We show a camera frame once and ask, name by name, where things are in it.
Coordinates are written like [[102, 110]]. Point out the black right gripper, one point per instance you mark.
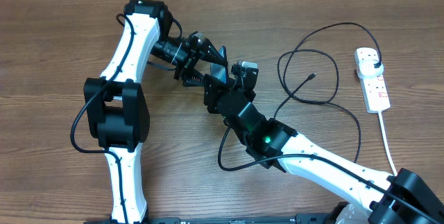
[[216, 91]]

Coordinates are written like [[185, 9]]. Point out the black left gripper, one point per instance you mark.
[[187, 69]]

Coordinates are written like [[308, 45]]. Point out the blue screen smartphone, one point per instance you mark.
[[219, 71]]

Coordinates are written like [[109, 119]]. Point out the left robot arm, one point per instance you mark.
[[115, 106]]

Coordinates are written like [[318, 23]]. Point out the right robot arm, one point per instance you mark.
[[369, 196]]

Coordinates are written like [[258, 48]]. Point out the white round charger plug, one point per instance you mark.
[[369, 69]]

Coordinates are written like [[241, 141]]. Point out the white power strip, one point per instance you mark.
[[374, 89]]

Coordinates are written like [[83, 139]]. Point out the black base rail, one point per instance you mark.
[[312, 218]]

